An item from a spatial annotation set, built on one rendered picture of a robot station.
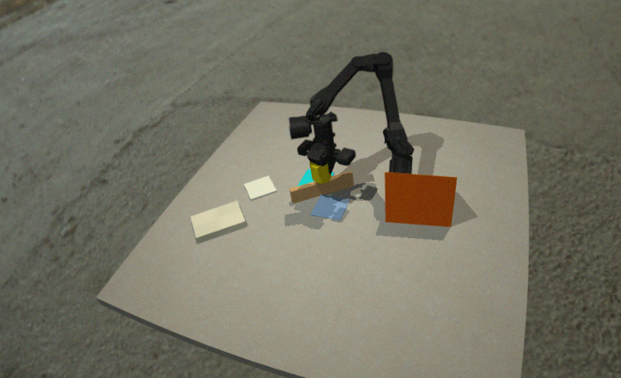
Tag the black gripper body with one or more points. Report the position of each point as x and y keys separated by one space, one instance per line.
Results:
x=344 y=156

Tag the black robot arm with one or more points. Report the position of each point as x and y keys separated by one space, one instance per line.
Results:
x=395 y=136

